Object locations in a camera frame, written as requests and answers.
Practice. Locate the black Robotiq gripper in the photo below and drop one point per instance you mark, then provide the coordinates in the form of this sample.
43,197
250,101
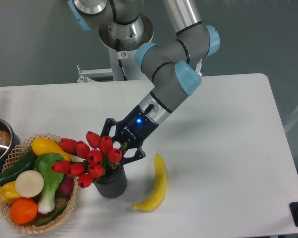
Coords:
133,129

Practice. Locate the red tulip bouquet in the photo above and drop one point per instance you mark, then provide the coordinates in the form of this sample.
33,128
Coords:
101,160

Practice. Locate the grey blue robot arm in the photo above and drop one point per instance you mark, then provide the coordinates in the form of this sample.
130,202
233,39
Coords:
174,70

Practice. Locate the dark grey ribbed vase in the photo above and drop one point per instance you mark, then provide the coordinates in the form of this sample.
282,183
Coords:
114,185

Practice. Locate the yellow banana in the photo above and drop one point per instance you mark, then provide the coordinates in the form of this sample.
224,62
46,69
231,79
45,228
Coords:
159,190

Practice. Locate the purple sweet potato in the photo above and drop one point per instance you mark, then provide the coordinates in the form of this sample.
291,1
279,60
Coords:
66,186

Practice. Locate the yellow squash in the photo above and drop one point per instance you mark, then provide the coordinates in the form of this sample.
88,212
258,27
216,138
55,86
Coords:
42,146

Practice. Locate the green bok choy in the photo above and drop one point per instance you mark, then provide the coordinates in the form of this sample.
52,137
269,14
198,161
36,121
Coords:
51,178

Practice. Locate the woven wicker basket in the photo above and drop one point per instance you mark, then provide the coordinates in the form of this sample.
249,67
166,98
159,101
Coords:
66,202

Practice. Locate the dark green cucumber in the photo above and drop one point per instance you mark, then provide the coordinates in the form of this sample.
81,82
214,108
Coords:
24,164

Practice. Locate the green chili pepper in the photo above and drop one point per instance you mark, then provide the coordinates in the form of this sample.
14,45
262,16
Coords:
52,216

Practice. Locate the white round radish slice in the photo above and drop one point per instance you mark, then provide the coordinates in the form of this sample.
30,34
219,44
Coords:
29,184

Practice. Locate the orange fruit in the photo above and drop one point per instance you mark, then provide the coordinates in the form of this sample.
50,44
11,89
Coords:
23,211

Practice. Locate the yellow bell pepper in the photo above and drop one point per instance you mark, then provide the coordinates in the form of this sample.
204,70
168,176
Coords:
8,193

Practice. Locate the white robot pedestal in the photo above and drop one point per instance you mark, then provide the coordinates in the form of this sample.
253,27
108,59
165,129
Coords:
123,67

